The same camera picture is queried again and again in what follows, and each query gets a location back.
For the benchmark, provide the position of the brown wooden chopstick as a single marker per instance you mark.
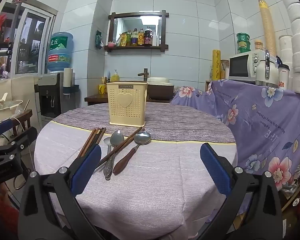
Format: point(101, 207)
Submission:
point(87, 142)
point(91, 142)
point(130, 140)

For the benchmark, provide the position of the yellow seasoning packet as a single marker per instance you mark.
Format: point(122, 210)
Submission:
point(123, 40)

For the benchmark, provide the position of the small white bottle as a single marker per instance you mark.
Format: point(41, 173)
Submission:
point(154, 40)

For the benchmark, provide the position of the dark blue cup holder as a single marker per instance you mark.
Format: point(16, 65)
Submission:
point(73, 88)

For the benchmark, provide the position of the white pot with lid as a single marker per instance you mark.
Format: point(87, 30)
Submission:
point(6, 110)

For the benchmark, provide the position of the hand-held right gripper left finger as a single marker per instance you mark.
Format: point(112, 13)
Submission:
point(86, 171)

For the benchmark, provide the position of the person's left forearm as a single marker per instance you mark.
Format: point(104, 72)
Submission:
point(0, 210)

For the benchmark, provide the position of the bamboo style faucet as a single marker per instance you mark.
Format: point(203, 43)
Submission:
point(143, 73)

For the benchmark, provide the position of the white tumbler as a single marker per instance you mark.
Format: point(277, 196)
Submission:
point(283, 77)

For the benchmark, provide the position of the white microwave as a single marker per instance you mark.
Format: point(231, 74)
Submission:
point(242, 66)

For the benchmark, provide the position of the yellow mug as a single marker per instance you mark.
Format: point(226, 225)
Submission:
point(102, 89)

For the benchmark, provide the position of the yellow soap dispenser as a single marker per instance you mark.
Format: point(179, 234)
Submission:
point(115, 77)

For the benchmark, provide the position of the dark soy sauce bottle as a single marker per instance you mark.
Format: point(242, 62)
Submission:
point(147, 37)

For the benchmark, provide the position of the purple floral cloth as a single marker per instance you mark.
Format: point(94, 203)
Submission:
point(252, 120)

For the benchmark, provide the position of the stack of white bowls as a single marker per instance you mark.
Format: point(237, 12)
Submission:
point(298, 37)

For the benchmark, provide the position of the brown sauce bottle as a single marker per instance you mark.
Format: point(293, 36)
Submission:
point(140, 38)

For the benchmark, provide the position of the pink bowl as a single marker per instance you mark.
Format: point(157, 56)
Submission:
point(111, 44)

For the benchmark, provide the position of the small matte steel spoon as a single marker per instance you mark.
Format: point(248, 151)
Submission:
point(107, 142)

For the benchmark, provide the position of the yellow roll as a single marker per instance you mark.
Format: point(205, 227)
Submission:
point(216, 65)

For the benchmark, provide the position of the white kettle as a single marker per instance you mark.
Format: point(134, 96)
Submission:
point(266, 75)

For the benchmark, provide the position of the cream perforated utensil holder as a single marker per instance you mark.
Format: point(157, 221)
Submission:
point(127, 102)

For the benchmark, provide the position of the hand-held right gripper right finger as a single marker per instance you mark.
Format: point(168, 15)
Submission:
point(215, 171)

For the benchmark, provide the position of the large steel spoon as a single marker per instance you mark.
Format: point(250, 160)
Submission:
point(117, 138)

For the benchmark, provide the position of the window frame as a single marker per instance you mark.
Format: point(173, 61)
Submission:
point(30, 42)

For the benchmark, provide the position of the wooden chair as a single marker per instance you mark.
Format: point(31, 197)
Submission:
point(25, 120)

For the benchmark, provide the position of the glass jar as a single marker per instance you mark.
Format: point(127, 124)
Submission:
point(225, 68)

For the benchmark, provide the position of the wooden-framed wall shelf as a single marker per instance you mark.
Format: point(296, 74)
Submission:
point(137, 17)

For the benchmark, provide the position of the blue water bottle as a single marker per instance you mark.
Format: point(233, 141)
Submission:
point(60, 52)

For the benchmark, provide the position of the black chopstick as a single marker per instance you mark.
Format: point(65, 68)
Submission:
point(98, 139)

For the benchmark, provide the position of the green wall packet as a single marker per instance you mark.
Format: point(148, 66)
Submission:
point(98, 40)

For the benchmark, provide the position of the sleeve of paper cups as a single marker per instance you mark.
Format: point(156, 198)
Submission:
point(68, 76)

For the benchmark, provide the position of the tall stack of paper cups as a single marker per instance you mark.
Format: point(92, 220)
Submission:
point(267, 27)

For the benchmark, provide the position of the water dispenser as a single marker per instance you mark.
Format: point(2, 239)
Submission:
point(50, 97)

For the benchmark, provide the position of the stack of green bowls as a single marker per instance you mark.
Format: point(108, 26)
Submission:
point(243, 43)

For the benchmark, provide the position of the small lidded jar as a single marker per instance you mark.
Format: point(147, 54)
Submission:
point(259, 45)

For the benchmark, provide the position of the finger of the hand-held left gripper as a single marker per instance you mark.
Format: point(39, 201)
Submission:
point(25, 136)
point(1, 127)

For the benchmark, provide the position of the wooden cabinet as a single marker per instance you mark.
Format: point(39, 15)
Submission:
point(95, 98)

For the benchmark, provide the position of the striped purple tablecloth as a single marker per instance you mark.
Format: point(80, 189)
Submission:
point(145, 180)

